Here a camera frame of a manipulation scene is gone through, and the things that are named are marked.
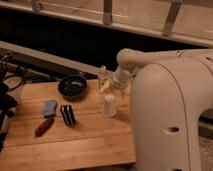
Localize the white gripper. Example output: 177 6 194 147
99 66 133 93

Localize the white ceramic cup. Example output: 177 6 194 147
102 94 117 117

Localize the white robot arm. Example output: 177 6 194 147
109 49 213 171

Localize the blue eraser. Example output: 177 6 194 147
43 100 57 117

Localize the clear glass bottle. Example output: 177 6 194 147
98 66 109 90

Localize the black round bowl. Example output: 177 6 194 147
58 75 88 99

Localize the black white striped block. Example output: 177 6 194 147
60 105 76 127

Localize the red brown pocket knife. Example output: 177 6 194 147
34 118 54 138

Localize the metal window frame rail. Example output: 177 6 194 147
0 0 213 48

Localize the black equipment with cables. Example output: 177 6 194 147
0 53 24 152

